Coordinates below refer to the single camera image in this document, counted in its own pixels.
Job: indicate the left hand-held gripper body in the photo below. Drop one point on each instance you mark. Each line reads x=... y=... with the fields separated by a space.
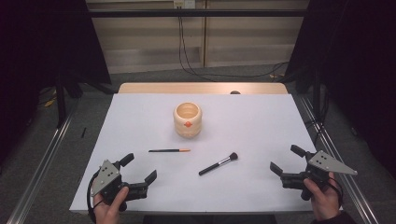
x=106 y=177

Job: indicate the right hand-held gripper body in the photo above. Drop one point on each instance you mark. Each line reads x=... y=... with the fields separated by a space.
x=323 y=163

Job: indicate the thin black orange-tipped brush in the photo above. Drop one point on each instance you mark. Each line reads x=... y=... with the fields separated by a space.
x=168 y=150

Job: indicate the black makeup brush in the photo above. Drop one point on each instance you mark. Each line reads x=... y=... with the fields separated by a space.
x=218 y=164

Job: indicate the beige ribbed cup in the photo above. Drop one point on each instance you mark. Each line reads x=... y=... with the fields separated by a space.
x=187 y=129

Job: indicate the person's left hand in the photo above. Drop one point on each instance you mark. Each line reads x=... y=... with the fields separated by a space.
x=107 y=214

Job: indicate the person's right hand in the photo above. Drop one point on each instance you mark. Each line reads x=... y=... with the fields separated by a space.
x=325 y=200

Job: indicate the white table sheet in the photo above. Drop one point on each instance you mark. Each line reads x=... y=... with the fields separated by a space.
x=249 y=124

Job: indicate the wooden table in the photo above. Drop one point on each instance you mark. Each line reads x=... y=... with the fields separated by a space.
x=186 y=88

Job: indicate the yellow floor tape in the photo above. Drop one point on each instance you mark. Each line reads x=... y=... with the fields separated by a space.
x=49 y=102

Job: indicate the black curtain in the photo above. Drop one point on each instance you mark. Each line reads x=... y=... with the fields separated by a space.
x=358 y=62
x=37 y=46

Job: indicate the black horizontal bar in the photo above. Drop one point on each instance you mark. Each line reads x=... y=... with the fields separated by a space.
x=199 y=13

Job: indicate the aluminium floor rail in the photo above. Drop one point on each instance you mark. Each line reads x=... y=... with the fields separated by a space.
x=339 y=168
x=40 y=168

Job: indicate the black stand post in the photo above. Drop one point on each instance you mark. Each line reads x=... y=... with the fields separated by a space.
x=61 y=102

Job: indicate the white wall socket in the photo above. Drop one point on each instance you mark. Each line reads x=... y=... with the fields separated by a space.
x=184 y=3

